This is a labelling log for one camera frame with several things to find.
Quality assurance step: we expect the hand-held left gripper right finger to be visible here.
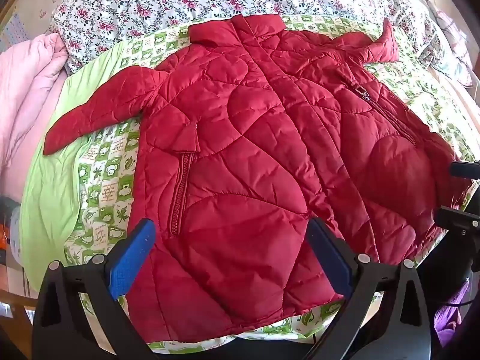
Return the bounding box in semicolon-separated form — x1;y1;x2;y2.
304;217;437;360

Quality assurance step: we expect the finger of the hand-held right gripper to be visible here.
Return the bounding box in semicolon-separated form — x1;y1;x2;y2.
449;160;480;179
434;205;480;238

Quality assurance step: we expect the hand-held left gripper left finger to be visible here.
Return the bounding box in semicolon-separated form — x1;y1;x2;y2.
32;217;162;360

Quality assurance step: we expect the red quilted jacket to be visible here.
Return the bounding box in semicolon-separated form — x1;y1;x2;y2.
43;13;473;344

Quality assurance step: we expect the green patterned bed sheet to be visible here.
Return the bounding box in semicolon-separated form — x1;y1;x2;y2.
64;15;480;353

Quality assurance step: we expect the purple cloth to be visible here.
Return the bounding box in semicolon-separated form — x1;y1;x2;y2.
434;280;472;346

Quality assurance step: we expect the light green sheet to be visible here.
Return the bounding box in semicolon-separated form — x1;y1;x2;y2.
19;39;136;301

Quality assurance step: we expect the pink blanket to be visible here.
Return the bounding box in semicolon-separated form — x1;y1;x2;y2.
0;32;70;203

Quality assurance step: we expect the floral quilt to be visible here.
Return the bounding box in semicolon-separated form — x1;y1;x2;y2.
50;0;473;87

